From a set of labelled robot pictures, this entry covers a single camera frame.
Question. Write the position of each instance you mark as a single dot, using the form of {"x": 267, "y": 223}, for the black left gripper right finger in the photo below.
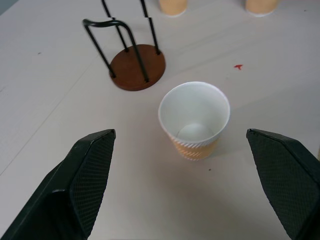
{"x": 287, "y": 180}

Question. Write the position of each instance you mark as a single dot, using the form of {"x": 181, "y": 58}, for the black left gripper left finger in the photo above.
{"x": 62, "y": 190}

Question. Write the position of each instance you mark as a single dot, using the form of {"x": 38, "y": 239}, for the orange ribbed paper cup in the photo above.
{"x": 261, "y": 7}
{"x": 194, "y": 117}
{"x": 173, "y": 7}

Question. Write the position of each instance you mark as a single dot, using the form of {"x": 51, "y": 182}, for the small red mark sticker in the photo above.
{"x": 238, "y": 66}

